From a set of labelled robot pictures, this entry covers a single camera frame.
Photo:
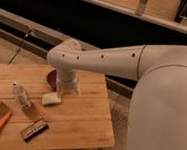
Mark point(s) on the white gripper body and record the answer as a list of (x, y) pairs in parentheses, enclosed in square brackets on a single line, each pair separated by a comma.
[(67, 80)]

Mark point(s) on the black orange candy bar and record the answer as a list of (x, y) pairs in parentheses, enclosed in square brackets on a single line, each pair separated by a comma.
[(32, 130)]

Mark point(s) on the dark red bowl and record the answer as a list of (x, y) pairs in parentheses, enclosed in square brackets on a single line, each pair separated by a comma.
[(51, 79)]

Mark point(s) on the clear plastic bottle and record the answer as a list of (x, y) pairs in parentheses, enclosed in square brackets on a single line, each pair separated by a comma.
[(21, 95)]

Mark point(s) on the white sponge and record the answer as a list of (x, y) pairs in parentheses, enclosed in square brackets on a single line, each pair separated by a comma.
[(50, 98)]

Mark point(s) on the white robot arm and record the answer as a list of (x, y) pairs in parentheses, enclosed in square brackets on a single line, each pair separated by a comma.
[(158, 108)]

